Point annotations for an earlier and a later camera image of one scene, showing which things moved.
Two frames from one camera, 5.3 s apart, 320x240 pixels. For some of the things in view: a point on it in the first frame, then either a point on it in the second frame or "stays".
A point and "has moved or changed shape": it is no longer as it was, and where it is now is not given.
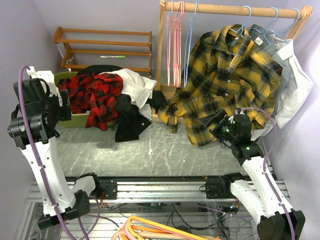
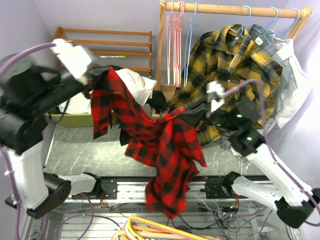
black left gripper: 62,112 to 88,88
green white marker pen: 115,56 stays
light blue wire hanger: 188,47 stays
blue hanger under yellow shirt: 243,24 stays
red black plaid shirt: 96,94 has moved or changed shape
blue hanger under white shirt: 292,26 stays
